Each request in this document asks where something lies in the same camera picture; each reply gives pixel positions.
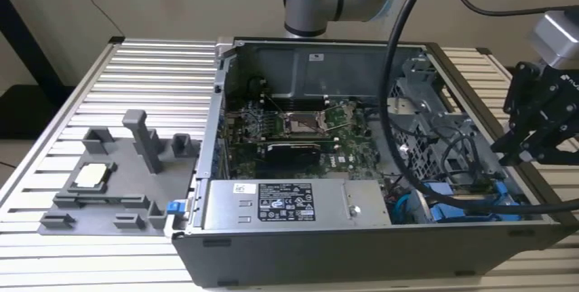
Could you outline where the metal drive cage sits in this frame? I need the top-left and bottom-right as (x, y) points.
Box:
(382, 51), (507, 184)

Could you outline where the silver CPU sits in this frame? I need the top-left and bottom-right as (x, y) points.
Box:
(74, 163), (111, 188)

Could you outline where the blue plastic bay latch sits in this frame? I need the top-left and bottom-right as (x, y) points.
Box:
(432, 206), (467, 222)

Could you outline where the thin black wall cable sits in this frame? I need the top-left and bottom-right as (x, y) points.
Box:
(63, 0), (126, 41)

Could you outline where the CPU socket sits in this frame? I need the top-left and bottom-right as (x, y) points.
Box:
(280, 111), (327, 137)

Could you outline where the black RAM slot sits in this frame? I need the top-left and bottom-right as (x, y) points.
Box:
(271, 97), (331, 110)

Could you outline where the hard disk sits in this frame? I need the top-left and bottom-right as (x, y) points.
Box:
(423, 178), (522, 224)

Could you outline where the blue case latch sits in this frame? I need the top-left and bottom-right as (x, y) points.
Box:
(166, 199), (187, 215)

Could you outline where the thick black cable hose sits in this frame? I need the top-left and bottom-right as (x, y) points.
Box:
(378, 0), (579, 217)

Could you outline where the metal socket cover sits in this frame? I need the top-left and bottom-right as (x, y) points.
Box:
(316, 100), (359, 131)

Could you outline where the open black PC case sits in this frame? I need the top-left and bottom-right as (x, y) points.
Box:
(171, 36), (579, 288)

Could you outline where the black disk wire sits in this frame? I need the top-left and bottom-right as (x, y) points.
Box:
(466, 132), (496, 190)
(440, 134), (479, 191)

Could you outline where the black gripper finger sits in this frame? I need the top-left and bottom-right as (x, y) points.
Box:
(499, 112), (579, 167)
(491, 61), (545, 156)

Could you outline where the black wire with connector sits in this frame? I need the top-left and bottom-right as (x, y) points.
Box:
(394, 144), (424, 188)

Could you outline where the green motherboard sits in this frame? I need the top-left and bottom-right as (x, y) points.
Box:
(223, 98), (386, 182)

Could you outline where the grey parts rack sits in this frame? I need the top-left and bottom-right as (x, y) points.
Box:
(39, 108), (204, 238)

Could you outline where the black furniture leg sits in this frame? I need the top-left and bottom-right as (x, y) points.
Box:
(0, 0), (63, 89)

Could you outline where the black power supply label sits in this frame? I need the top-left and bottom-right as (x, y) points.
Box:
(258, 182), (316, 222)

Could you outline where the black graphics card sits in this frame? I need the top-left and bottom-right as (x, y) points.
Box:
(260, 138), (339, 171)

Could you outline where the thin wire locking lever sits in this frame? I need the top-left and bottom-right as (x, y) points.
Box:
(266, 94), (287, 116)

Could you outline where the blue data cable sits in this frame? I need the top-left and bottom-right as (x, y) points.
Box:
(392, 192), (412, 224)

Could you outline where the silver power supply unit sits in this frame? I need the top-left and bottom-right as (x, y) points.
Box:
(202, 179), (392, 231)

